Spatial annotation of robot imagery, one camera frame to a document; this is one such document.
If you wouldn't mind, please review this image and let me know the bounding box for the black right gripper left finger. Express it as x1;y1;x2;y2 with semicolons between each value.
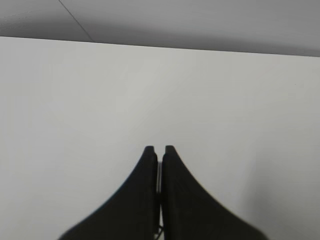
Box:
60;146;160;240

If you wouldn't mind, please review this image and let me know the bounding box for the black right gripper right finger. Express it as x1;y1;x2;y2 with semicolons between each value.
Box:
161;145;267;240

